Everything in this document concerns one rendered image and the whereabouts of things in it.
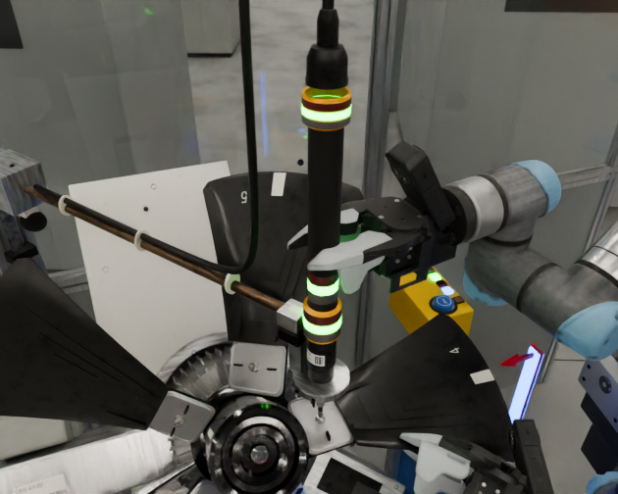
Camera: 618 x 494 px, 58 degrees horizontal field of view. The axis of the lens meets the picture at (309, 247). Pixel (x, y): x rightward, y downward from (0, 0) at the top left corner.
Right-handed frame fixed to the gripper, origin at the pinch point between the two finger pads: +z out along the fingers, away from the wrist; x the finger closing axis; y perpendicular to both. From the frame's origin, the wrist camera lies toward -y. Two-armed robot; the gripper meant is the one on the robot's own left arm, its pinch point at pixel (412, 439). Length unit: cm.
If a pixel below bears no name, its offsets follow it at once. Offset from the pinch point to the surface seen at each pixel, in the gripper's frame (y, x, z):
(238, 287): 2.3, -18.5, 23.2
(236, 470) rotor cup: 17.1, -6.1, 14.2
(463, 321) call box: -38.1, 16.6, 5.6
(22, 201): 2, -17, 69
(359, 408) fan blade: 0.0, -1.4, 7.7
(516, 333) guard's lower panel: -114, 95, 5
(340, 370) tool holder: 1.4, -9.7, 9.4
